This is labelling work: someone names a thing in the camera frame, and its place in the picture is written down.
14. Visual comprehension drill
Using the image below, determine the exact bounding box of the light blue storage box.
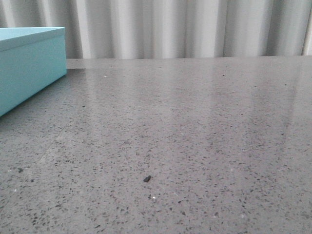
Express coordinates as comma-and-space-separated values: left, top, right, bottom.
0, 27, 67, 115

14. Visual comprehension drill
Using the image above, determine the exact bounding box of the small black debris piece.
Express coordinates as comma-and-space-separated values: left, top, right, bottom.
143, 175, 151, 182

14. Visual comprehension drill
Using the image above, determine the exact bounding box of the grey pleated curtain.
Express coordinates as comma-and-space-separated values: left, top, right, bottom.
0, 0, 312, 59

